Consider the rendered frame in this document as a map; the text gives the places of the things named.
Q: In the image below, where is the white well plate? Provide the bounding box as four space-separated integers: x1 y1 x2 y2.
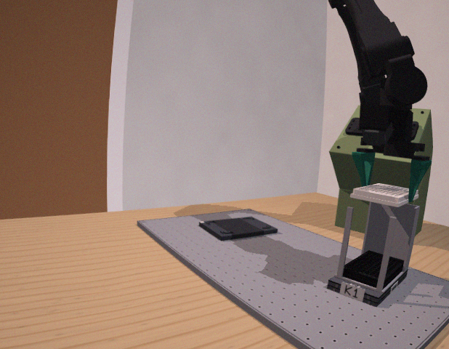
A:
350 183 409 207

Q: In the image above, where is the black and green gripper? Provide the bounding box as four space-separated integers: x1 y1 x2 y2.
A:
352 140 432 202

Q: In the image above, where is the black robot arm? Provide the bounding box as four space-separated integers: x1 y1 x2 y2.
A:
328 0 427 146

